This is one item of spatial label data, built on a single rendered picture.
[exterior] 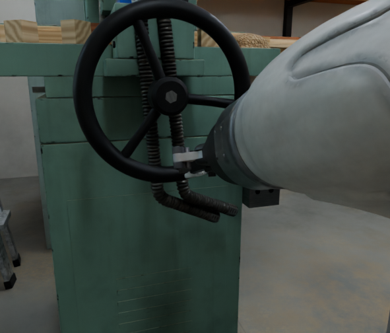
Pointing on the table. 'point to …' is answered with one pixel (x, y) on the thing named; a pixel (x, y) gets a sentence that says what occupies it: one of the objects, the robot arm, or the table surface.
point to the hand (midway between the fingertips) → (195, 166)
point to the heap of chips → (251, 41)
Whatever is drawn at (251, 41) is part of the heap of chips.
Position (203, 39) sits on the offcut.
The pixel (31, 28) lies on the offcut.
